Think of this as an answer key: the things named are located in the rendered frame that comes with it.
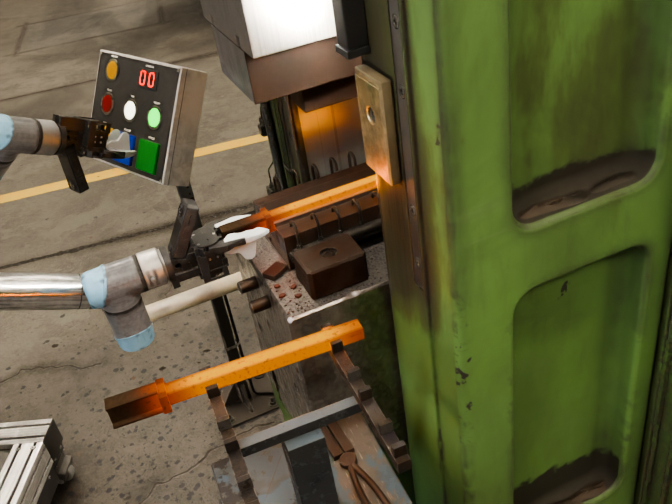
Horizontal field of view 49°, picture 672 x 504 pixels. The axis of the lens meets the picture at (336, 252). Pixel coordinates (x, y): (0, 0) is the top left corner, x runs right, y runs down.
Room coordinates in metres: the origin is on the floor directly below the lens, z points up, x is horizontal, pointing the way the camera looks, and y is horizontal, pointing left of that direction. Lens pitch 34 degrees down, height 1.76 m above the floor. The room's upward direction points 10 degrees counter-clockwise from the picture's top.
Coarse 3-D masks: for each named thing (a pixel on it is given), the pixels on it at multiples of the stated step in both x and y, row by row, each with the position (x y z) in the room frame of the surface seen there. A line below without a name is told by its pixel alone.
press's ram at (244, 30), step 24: (216, 0) 1.31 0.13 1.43; (240, 0) 1.16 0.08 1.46; (264, 0) 1.17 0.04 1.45; (288, 0) 1.18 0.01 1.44; (312, 0) 1.19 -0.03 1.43; (216, 24) 1.35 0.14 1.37; (240, 24) 1.19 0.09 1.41; (264, 24) 1.16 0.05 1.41; (288, 24) 1.18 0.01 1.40; (312, 24) 1.19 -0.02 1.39; (264, 48) 1.16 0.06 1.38; (288, 48) 1.18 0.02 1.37
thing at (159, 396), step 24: (312, 336) 0.93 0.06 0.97; (336, 336) 0.92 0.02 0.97; (360, 336) 0.92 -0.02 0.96; (240, 360) 0.90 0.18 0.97; (264, 360) 0.89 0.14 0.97; (288, 360) 0.89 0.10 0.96; (168, 384) 0.87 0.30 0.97; (192, 384) 0.86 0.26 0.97; (120, 408) 0.84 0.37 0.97; (144, 408) 0.84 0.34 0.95; (168, 408) 0.84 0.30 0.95
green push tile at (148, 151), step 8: (144, 144) 1.66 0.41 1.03; (152, 144) 1.64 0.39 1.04; (160, 144) 1.63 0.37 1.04; (144, 152) 1.65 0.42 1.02; (152, 152) 1.63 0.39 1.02; (136, 160) 1.66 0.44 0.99; (144, 160) 1.64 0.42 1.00; (152, 160) 1.62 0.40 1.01; (136, 168) 1.65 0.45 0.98; (144, 168) 1.63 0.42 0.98; (152, 168) 1.61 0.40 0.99
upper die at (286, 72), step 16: (224, 48) 1.33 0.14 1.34; (240, 48) 1.22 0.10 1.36; (304, 48) 1.24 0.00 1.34; (320, 48) 1.25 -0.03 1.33; (224, 64) 1.36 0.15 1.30; (240, 64) 1.24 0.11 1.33; (256, 64) 1.21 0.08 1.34; (272, 64) 1.22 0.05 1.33; (288, 64) 1.23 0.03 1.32; (304, 64) 1.23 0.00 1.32; (320, 64) 1.24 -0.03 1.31; (336, 64) 1.25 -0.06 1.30; (352, 64) 1.26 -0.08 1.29; (240, 80) 1.26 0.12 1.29; (256, 80) 1.21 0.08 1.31; (272, 80) 1.22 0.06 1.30; (288, 80) 1.22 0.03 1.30; (304, 80) 1.23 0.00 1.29; (320, 80) 1.24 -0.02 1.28; (256, 96) 1.20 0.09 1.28; (272, 96) 1.21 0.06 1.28
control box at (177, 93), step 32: (128, 64) 1.81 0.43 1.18; (160, 64) 1.73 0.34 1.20; (96, 96) 1.86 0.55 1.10; (128, 96) 1.77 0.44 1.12; (160, 96) 1.69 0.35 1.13; (192, 96) 1.67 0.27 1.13; (128, 128) 1.73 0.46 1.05; (160, 128) 1.65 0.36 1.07; (192, 128) 1.66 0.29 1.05; (160, 160) 1.61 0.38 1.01; (192, 160) 1.64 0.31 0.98
